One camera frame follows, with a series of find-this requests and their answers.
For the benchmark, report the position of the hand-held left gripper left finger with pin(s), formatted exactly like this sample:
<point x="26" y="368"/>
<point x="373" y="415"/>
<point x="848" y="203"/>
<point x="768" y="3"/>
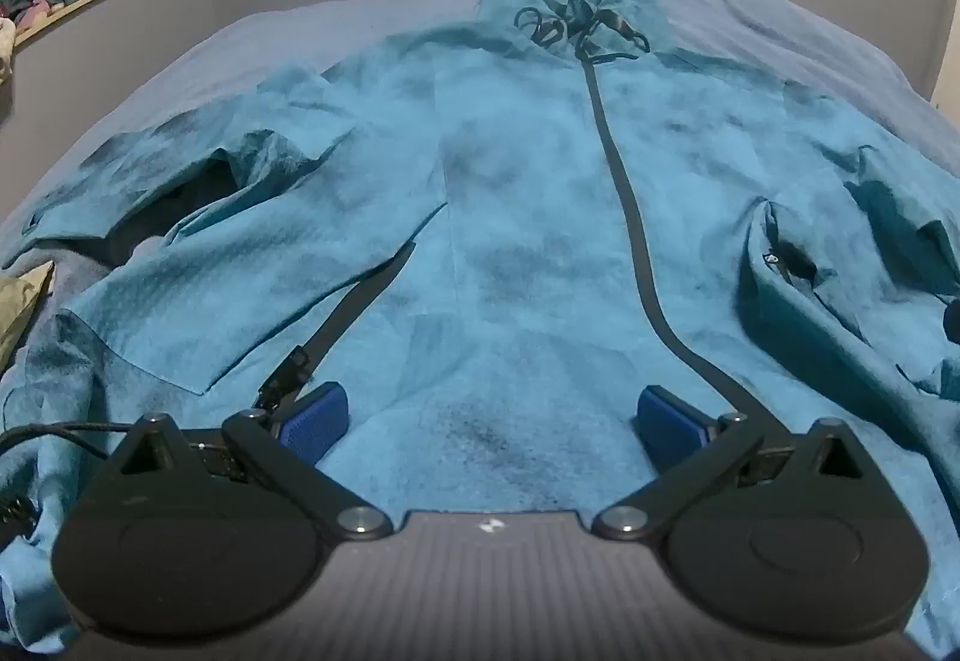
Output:
<point x="315" y="419"/>

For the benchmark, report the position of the wooden window sill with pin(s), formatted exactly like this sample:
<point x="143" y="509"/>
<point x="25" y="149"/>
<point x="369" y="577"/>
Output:
<point x="71" y="4"/>

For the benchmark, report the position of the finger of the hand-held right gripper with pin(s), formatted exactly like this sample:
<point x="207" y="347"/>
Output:
<point x="952" y="323"/>

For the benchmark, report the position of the pile of pink clothes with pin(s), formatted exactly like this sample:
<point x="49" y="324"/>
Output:
<point x="30" y="14"/>

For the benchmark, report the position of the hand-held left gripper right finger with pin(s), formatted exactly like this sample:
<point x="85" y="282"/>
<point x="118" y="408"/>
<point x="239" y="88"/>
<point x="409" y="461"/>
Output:
<point x="670" y="424"/>

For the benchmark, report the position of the teal zip jacket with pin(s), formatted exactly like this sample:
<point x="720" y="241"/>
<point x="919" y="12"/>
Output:
<point x="525" y="218"/>

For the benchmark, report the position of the yellow-green cloth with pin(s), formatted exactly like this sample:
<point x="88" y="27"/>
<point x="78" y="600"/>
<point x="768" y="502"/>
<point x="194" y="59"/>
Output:
<point x="19" y="308"/>

